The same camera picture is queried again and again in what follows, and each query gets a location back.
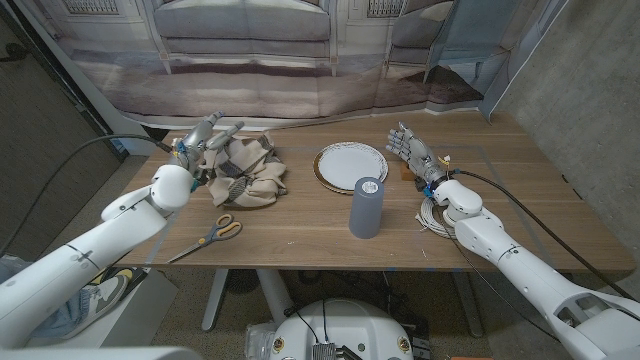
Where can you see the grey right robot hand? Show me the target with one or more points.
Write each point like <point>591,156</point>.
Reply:
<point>417,152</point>

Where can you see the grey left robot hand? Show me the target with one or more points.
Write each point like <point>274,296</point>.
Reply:
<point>192,145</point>

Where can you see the beige striped scarf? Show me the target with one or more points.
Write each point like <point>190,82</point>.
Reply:
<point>252,172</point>

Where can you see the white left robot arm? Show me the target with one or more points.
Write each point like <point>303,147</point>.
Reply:
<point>100,245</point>

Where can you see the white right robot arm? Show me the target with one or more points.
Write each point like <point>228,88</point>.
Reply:
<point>525,272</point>

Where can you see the white gold-rimmed paper plate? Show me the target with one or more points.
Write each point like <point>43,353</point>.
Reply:
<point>345,162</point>

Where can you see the grey cylindrical cup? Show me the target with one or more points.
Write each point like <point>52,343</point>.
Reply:
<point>366,210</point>

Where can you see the printed living room backdrop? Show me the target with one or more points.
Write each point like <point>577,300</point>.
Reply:
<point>250,75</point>

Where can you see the yellow black foot pedal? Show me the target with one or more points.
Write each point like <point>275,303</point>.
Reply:
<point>127,274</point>

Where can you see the grey table leg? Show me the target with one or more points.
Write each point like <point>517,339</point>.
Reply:
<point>467,305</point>

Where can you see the grey white sneaker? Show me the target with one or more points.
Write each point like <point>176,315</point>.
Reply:
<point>102,300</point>

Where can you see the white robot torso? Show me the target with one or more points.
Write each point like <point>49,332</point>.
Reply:
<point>345,330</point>

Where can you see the clear plastic bag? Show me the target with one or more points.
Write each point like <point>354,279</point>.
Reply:
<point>257,340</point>

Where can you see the blue jeans leg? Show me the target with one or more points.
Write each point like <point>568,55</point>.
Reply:
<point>65,317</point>

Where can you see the white table leg frame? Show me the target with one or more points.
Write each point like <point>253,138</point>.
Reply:
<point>275,295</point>

